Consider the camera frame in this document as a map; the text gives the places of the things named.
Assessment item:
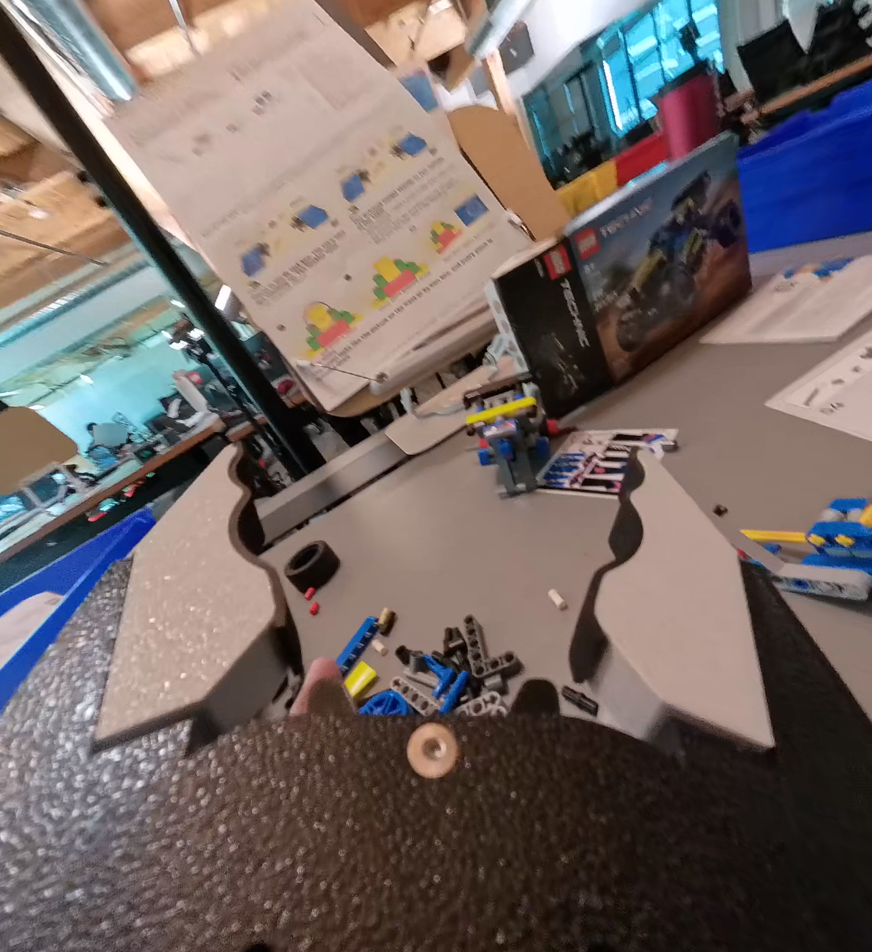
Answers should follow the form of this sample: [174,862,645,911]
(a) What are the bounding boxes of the paper instruction poster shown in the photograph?
[105,0,534,414]

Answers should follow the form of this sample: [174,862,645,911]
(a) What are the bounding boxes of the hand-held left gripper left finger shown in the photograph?
[94,445,296,752]

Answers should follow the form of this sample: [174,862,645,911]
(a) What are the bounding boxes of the small blue lego assembly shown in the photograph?
[740,482,872,612]

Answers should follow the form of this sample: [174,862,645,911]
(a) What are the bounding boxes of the silver ventilation duct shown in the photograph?
[0,0,139,101]

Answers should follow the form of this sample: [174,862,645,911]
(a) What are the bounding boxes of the black lego set box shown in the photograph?
[490,132,753,419]

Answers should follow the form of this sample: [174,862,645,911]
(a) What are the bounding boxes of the white paper leaflet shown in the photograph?
[700,249,872,345]

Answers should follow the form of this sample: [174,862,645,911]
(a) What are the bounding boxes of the black lego tyre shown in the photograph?
[284,540,342,594]

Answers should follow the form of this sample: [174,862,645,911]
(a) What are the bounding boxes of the lego sticker sheet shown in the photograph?
[536,427,679,495]

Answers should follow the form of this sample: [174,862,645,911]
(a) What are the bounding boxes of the open lego instruction booklet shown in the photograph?
[765,305,872,466]

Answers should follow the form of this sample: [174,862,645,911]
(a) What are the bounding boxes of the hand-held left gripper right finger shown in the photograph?
[570,450,778,752]

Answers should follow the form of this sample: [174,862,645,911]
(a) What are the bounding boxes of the blue lego vehicle chassis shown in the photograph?
[464,379,562,498]

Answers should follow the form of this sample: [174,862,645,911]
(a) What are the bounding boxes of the person's left hand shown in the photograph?
[289,656,359,718]

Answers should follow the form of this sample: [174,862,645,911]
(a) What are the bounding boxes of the black metal post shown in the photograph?
[0,0,325,480]

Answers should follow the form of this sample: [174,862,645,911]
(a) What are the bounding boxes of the brown cardboard sheet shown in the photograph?
[447,104,571,242]

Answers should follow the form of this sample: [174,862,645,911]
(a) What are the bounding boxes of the pile of loose lego pieces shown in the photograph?
[335,608,526,718]

